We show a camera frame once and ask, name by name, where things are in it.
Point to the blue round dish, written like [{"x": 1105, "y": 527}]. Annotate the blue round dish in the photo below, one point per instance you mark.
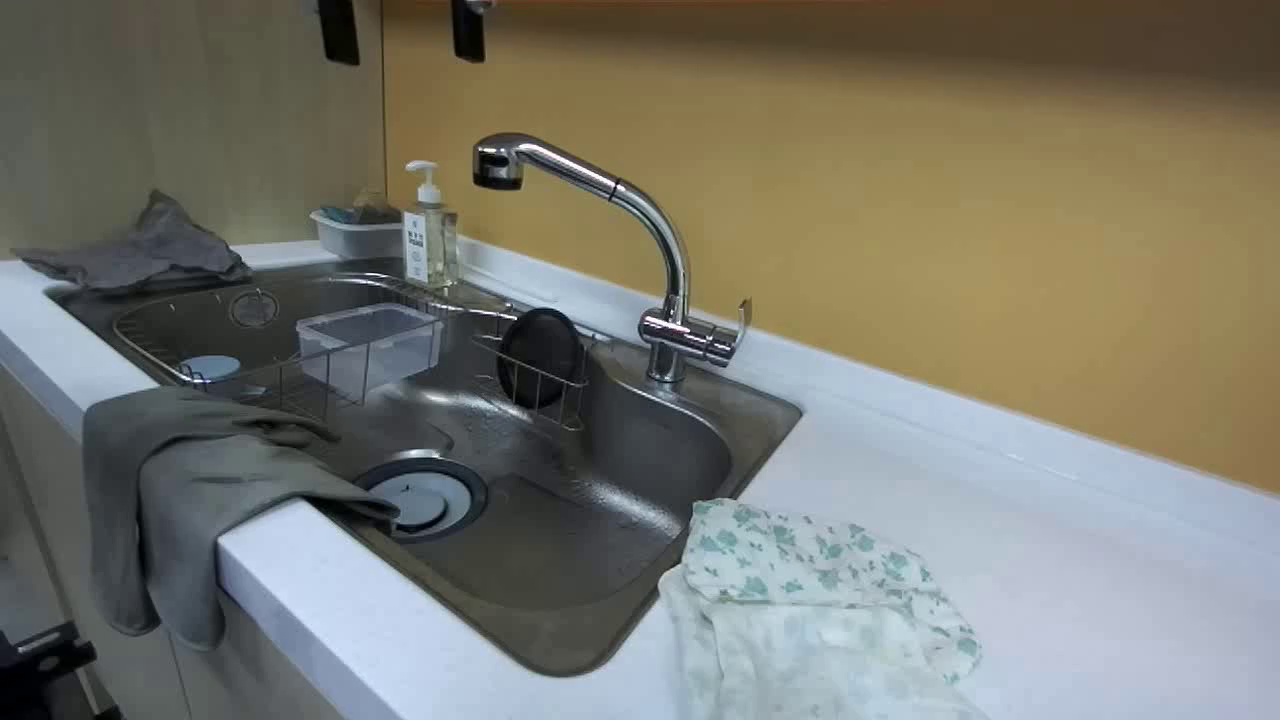
[{"x": 208, "y": 370}]

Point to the white green floral towel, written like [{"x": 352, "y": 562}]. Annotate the white green floral towel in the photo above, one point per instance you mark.
[{"x": 801, "y": 601}]

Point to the blue sponge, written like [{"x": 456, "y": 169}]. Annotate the blue sponge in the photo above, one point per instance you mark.
[{"x": 335, "y": 214}]

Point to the stainless steel sink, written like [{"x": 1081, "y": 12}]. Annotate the stainless steel sink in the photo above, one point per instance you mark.
[{"x": 587, "y": 545}]

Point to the round sink drain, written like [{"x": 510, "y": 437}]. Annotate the round sink drain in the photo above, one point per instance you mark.
[{"x": 424, "y": 497}]

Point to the clear soap pump bottle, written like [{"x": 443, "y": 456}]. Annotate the clear soap pump bottle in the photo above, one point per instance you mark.
[{"x": 424, "y": 237}]

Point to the chrome sink faucet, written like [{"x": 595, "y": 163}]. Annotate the chrome sink faucet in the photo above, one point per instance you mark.
[{"x": 657, "y": 227}]

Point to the black stand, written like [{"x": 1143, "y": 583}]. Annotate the black stand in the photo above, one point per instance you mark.
[{"x": 42, "y": 665}]

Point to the dark scrubber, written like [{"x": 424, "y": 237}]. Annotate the dark scrubber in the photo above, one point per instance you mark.
[{"x": 373, "y": 208}]

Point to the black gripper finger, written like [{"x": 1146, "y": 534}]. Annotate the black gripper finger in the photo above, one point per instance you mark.
[
  {"x": 339, "y": 28},
  {"x": 469, "y": 25}
]

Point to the clear plastic container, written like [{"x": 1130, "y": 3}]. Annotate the clear plastic container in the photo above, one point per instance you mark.
[{"x": 373, "y": 345}]

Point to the crumpled grey cloth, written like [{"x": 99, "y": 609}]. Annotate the crumpled grey cloth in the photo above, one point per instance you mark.
[{"x": 152, "y": 248}]

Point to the white plastic sponge tray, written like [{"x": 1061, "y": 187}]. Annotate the white plastic sponge tray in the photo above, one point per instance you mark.
[{"x": 352, "y": 240}]

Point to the large grey cloth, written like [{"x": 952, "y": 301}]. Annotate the large grey cloth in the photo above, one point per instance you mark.
[{"x": 160, "y": 494}]

